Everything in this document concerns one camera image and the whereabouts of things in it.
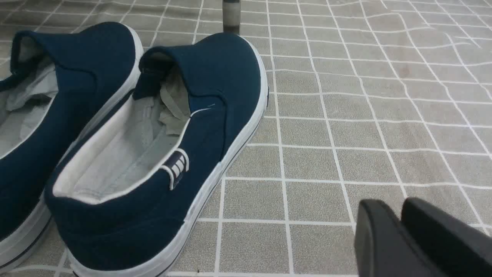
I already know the steel shoe rack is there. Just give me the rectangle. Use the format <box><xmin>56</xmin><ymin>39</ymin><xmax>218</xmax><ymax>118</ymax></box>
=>
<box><xmin>223</xmin><ymin>0</ymin><xmax>241</xmax><ymax>35</ymax></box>

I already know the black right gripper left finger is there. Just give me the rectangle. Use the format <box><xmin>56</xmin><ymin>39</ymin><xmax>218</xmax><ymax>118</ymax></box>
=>
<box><xmin>354</xmin><ymin>199</ymin><xmax>446</xmax><ymax>277</ymax></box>

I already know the navy slip-on shoe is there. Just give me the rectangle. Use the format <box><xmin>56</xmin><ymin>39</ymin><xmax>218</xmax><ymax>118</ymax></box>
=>
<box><xmin>44</xmin><ymin>33</ymin><xmax>269</xmax><ymax>277</ymax></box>
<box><xmin>0</xmin><ymin>22</ymin><xmax>144</xmax><ymax>273</ymax></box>

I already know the grey checkered floor mat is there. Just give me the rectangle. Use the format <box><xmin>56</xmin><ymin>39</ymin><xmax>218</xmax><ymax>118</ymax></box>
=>
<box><xmin>0</xmin><ymin>0</ymin><xmax>492</xmax><ymax>277</ymax></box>

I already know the left navy slip-on shoe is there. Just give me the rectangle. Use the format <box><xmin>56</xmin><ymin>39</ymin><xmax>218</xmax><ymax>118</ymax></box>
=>
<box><xmin>0</xmin><ymin>22</ymin><xmax>144</xmax><ymax>273</ymax></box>

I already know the right navy slip-on shoe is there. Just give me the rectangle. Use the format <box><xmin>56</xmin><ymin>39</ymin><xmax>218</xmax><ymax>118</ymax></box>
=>
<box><xmin>44</xmin><ymin>33</ymin><xmax>269</xmax><ymax>277</ymax></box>

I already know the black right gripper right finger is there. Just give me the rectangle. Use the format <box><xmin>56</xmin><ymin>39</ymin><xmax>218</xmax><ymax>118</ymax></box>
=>
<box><xmin>401</xmin><ymin>197</ymin><xmax>492</xmax><ymax>277</ymax></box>

